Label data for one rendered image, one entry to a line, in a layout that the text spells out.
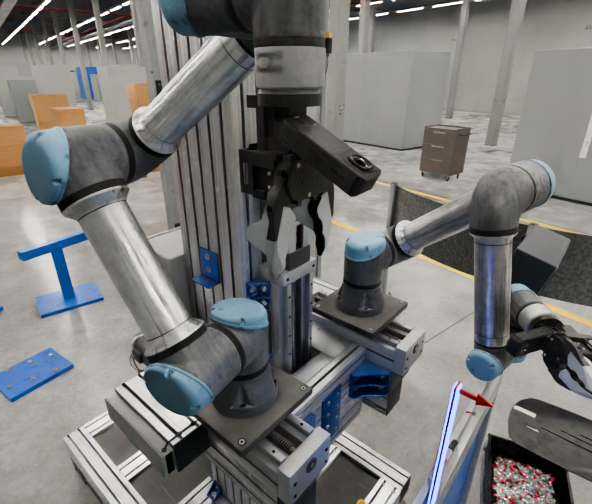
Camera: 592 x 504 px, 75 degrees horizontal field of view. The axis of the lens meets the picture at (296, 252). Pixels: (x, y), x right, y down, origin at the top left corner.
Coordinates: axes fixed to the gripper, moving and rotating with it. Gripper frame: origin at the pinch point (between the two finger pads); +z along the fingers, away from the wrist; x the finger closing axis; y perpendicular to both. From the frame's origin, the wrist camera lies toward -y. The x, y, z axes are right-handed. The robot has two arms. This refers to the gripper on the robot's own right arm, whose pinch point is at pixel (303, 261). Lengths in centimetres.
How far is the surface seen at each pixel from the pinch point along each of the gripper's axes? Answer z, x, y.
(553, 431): 28.4, -24.1, -30.7
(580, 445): 29, -24, -34
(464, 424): 62, -51, -14
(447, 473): 62, -34, -16
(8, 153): 110, -182, 858
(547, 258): 24, -85, -19
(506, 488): 64, -41, -27
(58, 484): 148, 15, 131
